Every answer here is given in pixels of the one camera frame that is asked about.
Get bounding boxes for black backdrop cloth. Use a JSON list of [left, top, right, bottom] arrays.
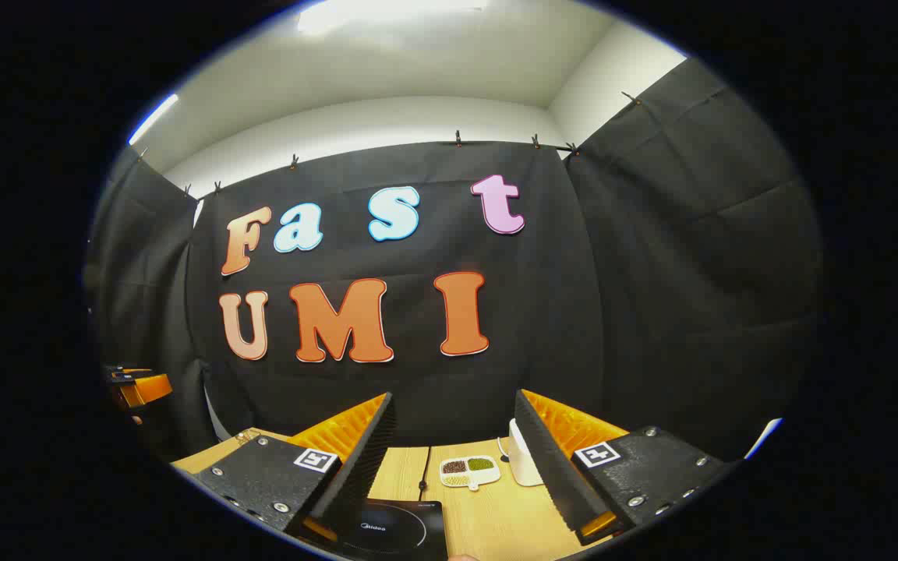
[[83, 58, 824, 460]]

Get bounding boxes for white divided bean dish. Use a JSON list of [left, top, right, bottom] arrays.
[[439, 456, 501, 492]]

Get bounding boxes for black induction cooktop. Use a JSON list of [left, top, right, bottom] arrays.
[[340, 499, 450, 561]]

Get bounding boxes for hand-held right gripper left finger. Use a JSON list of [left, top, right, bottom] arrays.
[[193, 392, 399, 546]]

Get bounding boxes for white toaster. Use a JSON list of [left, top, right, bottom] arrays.
[[508, 418, 547, 487]]

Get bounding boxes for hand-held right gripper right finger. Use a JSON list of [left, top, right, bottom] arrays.
[[513, 389, 730, 546]]

